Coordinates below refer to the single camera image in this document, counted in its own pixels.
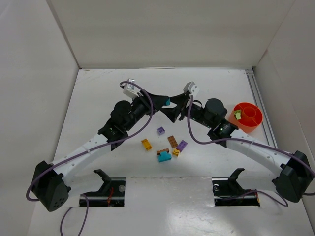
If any light green lego brick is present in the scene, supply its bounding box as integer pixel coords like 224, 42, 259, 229
233, 110, 242, 120

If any orange divided round container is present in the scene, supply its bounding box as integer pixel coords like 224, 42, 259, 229
228, 102, 263, 133

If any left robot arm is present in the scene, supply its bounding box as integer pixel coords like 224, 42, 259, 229
27, 90, 169, 212

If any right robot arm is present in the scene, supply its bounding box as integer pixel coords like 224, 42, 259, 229
162, 92, 315, 203

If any purple square lego brick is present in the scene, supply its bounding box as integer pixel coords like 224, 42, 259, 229
157, 127, 165, 135

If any brown long lego brick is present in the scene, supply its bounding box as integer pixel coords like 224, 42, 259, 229
167, 135, 178, 148

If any purple printed lego brick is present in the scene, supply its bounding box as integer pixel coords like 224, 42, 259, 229
176, 140, 188, 152

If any yellow long lego brick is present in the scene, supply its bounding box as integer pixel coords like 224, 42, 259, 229
141, 139, 152, 151

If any yellow small lego brick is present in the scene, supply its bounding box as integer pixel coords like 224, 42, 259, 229
172, 148, 181, 157

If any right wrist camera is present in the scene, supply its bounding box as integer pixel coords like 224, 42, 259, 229
183, 82, 200, 98

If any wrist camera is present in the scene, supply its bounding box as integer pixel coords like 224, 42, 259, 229
183, 82, 200, 98
120, 79, 138, 99

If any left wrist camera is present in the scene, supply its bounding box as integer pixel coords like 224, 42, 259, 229
120, 79, 138, 99

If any aluminium rail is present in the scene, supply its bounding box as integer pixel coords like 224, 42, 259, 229
245, 69, 304, 197

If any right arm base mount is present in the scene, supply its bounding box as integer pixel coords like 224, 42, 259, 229
212, 168, 260, 207

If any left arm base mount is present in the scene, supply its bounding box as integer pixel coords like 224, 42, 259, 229
84, 169, 126, 207

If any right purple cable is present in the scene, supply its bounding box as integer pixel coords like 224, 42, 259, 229
187, 95, 315, 207

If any purple cable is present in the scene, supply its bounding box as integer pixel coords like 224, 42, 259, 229
26, 82, 155, 236
187, 95, 315, 207

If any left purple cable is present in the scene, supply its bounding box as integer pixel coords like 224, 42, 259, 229
26, 82, 155, 236

